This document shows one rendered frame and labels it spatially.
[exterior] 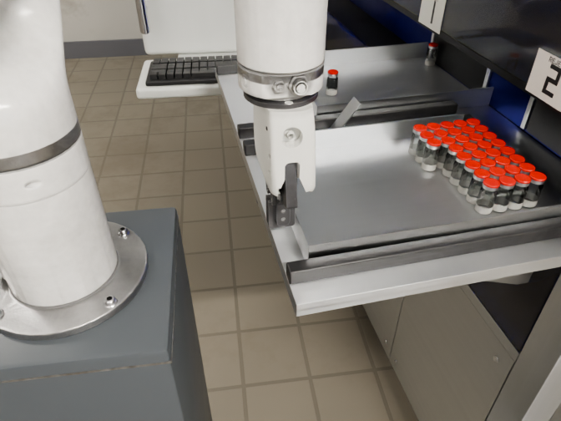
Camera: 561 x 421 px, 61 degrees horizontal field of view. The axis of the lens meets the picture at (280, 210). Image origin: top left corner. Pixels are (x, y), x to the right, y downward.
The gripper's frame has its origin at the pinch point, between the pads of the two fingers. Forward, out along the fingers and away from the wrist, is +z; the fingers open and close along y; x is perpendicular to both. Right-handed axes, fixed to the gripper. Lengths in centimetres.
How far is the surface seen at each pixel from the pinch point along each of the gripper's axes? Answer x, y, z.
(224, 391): 8, 36, 92
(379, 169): -18.1, 11.5, 4.2
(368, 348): -38, 40, 92
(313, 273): -1.8, -8.1, 3.1
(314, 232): -4.4, -0.2, 4.2
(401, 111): -28.1, 25.8, 2.5
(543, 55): -39.0, 9.9, -12.1
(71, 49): 79, 331, 86
